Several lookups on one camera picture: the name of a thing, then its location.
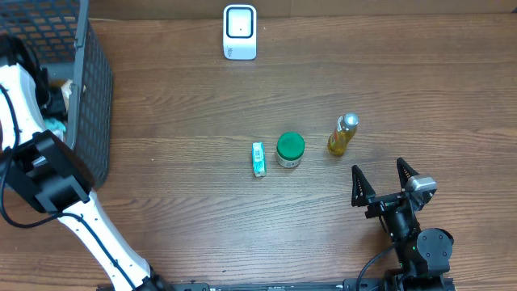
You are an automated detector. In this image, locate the green lid jar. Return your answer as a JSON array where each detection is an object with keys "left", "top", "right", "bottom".
[{"left": 275, "top": 132, "right": 305, "bottom": 168}]

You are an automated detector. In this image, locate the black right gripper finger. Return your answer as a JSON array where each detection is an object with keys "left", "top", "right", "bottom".
[
  {"left": 397, "top": 158, "right": 418, "bottom": 188},
  {"left": 351, "top": 165, "right": 376, "bottom": 207}
]

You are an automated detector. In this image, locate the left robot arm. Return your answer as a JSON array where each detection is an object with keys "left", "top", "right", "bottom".
[{"left": 1, "top": 34, "right": 171, "bottom": 290}]

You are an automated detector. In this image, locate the teal tissue pack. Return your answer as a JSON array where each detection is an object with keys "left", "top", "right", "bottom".
[{"left": 251, "top": 141, "right": 267, "bottom": 177}]

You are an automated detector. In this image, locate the grey plastic mesh basket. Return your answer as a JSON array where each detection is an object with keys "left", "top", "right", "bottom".
[{"left": 1, "top": 0, "right": 113, "bottom": 188}]

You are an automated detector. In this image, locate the yellow dish soap bottle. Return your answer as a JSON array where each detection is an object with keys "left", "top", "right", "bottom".
[{"left": 327, "top": 112, "right": 359, "bottom": 156}]

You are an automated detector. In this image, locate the teal snack packet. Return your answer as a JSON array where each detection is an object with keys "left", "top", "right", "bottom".
[{"left": 44, "top": 117, "right": 66, "bottom": 141}]

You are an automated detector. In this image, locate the white barcode scanner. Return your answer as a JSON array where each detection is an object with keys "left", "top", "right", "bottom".
[{"left": 223, "top": 4, "right": 257, "bottom": 61}]

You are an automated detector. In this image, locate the brown snack wrapper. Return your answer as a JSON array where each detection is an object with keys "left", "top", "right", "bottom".
[{"left": 51, "top": 79, "right": 74, "bottom": 111}]

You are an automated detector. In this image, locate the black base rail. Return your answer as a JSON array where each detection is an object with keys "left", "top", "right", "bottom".
[{"left": 96, "top": 277, "right": 457, "bottom": 291}]

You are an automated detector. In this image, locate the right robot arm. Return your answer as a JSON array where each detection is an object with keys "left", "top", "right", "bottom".
[{"left": 347, "top": 158, "right": 456, "bottom": 291}]

